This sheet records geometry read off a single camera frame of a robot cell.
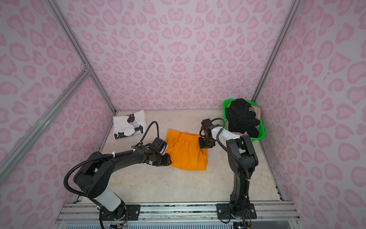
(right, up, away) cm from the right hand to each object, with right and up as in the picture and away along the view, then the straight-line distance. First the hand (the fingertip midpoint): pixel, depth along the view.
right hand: (201, 144), depth 96 cm
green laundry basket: (+41, +9, 0) cm, 42 cm away
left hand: (-19, -10, -8) cm, 23 cm away
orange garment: (-11, -4, -3) cm, 12 cm away
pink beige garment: (+41, +23, +7) cm, 48 cm away
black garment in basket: (+28, +17, +4) cm, 33 cm away
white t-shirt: (-59, +13, +11) cm, 61 cm away
